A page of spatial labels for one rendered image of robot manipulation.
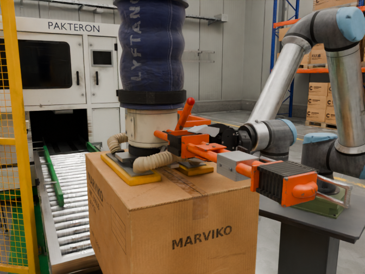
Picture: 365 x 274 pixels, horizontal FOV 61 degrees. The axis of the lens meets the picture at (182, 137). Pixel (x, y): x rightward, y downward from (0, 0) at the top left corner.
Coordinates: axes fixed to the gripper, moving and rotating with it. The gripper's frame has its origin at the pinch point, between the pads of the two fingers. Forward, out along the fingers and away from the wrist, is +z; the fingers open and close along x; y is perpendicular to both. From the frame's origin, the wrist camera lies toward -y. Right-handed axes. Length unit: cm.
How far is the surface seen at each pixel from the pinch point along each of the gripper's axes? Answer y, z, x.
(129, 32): 22.8, 9.1, 31.0
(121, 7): 25.1, 10.6, 38.5
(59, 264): 57, 33, -59
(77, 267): 57, 26, -63
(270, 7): 858, -802, 261
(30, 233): 132, 43, -79
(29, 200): 133, 42, -57
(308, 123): 544, -682, -119
